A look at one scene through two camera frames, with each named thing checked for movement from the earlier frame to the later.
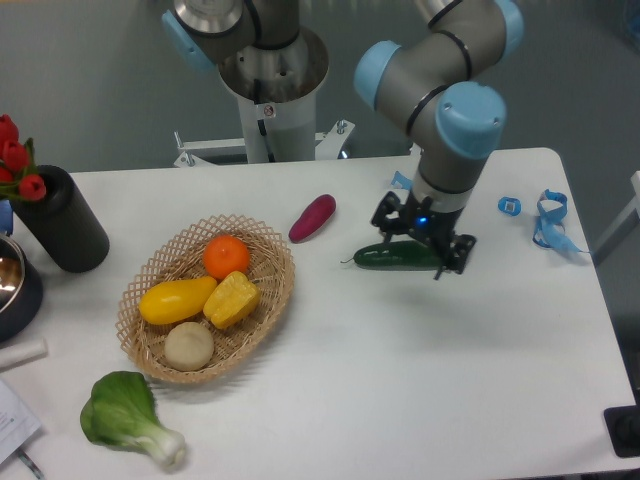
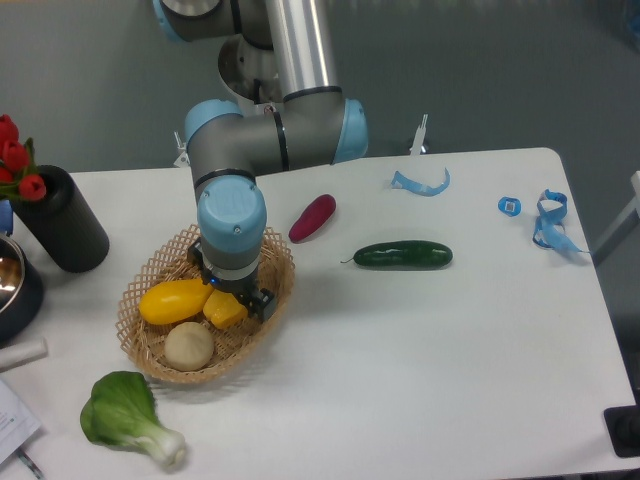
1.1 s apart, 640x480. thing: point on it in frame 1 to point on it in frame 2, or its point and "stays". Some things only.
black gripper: x=422 y=220 to x=262 y=303
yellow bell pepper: x=232 y=298 stays
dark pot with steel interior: x=21 y=291 stays
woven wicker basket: x=271 y=264 stays
